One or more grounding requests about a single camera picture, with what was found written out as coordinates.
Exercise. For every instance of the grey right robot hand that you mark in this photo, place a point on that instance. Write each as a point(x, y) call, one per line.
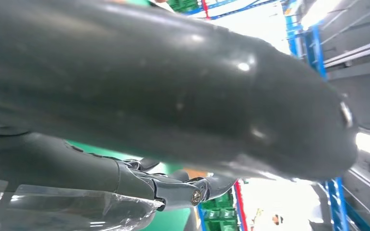
point(140, 95)

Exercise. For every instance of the green plastic crate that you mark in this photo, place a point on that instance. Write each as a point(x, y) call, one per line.
point(218, 212)

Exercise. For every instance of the red rack bar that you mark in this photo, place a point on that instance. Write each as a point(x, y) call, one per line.
point(241, 207)

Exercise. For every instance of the blue metal rack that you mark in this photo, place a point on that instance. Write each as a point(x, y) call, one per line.
point(335, 204)

